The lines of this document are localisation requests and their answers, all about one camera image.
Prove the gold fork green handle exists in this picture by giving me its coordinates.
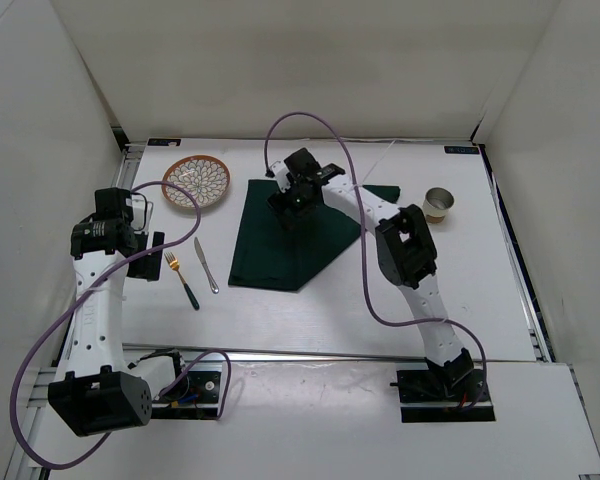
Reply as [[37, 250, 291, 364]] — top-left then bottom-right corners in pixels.
[[164, 251, 200, 311]]

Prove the dark green cloth napkin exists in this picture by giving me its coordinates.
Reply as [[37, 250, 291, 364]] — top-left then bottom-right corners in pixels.
[[227, 178, 402, 293]]

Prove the silver table knife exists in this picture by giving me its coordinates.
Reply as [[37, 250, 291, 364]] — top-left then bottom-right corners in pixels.
[[194, 237, 219, 294]]

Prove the floral ceramic plate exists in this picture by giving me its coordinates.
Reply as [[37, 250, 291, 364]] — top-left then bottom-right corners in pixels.
[[163, 155, 231, 208]]

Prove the metal cup with cork band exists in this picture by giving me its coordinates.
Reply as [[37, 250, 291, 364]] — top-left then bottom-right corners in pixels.
[[422, 187, 455, 224]]

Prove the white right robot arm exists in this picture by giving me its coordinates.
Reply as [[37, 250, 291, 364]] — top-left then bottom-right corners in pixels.
[[266, 148, 487, 409]]

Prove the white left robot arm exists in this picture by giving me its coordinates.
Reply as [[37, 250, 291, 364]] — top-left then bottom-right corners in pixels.
[[48, 188, 190, 437]]

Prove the blue label sticker left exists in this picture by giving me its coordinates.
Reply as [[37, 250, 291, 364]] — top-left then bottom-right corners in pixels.
[[147, 138, 181, 147]]

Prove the blue label sticker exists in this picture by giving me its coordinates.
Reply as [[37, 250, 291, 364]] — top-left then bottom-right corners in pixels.
[[444, 145, 480, 155], [147, 138, 181, 147]]

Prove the blue label sticker right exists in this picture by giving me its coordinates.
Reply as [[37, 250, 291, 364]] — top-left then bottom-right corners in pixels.
[[444, 145, 480, 155]]

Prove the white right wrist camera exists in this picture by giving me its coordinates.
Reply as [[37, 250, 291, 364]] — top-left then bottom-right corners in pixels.
[[265, 160, 291, 192]]

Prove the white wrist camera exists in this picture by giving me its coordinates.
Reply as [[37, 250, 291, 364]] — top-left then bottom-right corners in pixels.
[[131, 193, 154, 233], [265, 160, 291, 192]]

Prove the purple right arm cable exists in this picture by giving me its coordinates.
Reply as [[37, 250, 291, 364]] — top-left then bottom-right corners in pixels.
[[263, 111, 487, 410]]

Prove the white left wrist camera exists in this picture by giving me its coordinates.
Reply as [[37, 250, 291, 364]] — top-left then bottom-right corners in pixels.
[[131, 193, 154, 233]]

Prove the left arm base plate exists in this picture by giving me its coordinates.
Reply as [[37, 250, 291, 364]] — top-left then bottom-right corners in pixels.
[[127, 348, 223, 420]]

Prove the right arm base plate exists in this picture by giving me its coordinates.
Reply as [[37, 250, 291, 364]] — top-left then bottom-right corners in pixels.
[[390, 369, 496, 424]]

